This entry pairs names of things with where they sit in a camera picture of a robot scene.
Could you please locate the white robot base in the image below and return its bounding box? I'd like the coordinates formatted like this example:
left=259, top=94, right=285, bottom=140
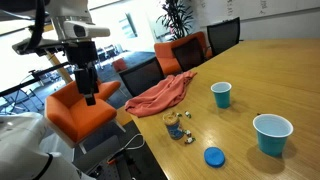
left=0, top=112, right=96, bottom=180

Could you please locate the blue peanut butter jar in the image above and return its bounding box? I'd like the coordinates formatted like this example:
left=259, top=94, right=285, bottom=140
left=163, top=112, right=184, bottom=140

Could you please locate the black mesh office chair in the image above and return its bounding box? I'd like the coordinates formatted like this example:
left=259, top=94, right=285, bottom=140
left=119, top=57, right=164, bottom=97
left=207, top=17, right=240, bottom=55
left=172, top=37, right=205, bottom=71

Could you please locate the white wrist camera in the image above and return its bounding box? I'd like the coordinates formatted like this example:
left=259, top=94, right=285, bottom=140
left=63, top=21, right=110, bottom=39

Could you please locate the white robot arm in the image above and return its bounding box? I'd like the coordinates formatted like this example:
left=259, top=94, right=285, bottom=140
left=0, top=0, right=110, bottom=106

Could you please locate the blue plastic cup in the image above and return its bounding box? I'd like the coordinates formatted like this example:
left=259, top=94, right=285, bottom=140
left=211, top=82, right=232, bottom=109
left=253, top=114, right=294, bottom=156

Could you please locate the near blue plastic cup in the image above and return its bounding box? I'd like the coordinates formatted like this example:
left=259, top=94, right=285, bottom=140
left=253, top=114, right=294, bottom=156

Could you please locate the orange armchair far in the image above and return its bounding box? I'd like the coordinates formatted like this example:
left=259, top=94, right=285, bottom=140
left=154, top=31, right=214, bottom=75

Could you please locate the white cable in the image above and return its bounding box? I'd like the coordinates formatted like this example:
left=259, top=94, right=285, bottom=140
left=114, top=133, right=146, bottom=158

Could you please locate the potted plant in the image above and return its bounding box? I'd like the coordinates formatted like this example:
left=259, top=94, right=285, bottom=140
left=157, top=0, right=193, bottom=40

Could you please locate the orange cloth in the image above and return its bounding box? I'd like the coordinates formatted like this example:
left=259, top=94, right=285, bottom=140
left=125, top=71, right=197, bottom=117

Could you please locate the far blue plastic cup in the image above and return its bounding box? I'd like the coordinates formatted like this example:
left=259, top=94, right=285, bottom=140
left=211, top=82, right=232, bottom=109

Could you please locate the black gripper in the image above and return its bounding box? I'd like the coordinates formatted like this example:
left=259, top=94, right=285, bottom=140
left=65, top=41, right=97, bottom=106

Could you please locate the blue round lid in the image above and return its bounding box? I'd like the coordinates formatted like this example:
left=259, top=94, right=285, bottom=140
left=204, top=147, right=225, bottom=168

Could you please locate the orange armchair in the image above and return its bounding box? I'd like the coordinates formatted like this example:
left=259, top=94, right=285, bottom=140
left=154, top=31, right=214, bottom=75
left=44, top=81, right=125, bottom=153

